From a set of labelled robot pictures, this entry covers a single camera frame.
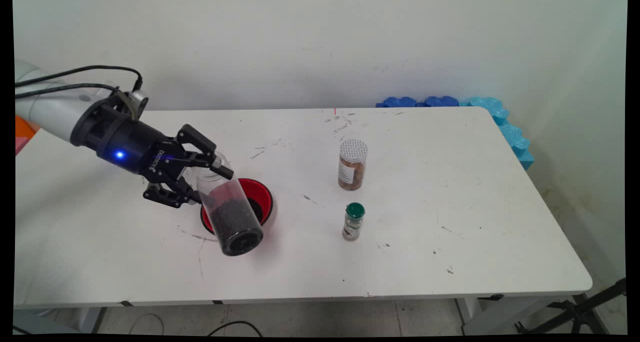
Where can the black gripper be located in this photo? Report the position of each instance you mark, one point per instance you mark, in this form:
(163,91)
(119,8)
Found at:
(130,149)

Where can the clear jar with black granules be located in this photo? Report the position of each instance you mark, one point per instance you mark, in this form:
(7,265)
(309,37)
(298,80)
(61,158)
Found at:
(235,222)

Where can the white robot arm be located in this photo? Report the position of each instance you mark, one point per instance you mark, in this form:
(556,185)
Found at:
(50,111)

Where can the red bowl with black granules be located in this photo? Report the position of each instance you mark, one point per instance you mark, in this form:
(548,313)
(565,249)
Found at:
(260,192)

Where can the orange object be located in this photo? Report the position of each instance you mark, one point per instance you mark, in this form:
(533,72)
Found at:
(25,126)

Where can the pink object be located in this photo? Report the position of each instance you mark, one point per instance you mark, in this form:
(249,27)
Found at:
(21,145)

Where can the nut jar with white lid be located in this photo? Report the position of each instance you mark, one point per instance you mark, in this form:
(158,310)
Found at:
(352,172)

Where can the white table leg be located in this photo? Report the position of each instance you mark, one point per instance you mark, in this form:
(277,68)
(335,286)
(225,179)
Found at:
(90,319)
(480,317)

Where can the spice bottle with green cap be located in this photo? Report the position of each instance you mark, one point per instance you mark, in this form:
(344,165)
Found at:
(353,224)

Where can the dark blue foam piece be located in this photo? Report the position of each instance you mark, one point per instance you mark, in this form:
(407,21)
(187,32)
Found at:
(441,101)
(397,102)

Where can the light blue foam piece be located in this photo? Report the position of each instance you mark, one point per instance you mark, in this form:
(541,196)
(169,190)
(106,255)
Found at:
(487,106)
(517,141)

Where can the black tripod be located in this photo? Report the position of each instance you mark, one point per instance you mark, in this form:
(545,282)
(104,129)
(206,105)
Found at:
(580,309)

